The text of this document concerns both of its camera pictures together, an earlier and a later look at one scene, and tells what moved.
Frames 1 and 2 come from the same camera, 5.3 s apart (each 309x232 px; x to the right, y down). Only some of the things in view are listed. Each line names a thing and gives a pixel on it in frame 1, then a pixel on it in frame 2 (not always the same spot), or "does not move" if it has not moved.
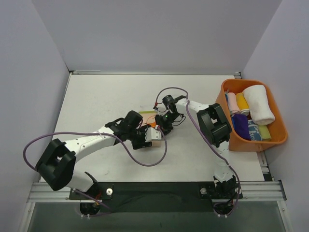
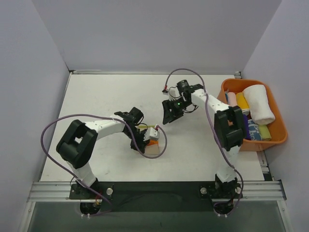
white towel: (260, 112) does not move
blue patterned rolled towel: (254, 132) does not move
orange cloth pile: (148, 117) -> (152, 147)
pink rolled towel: (233, 104) does not move
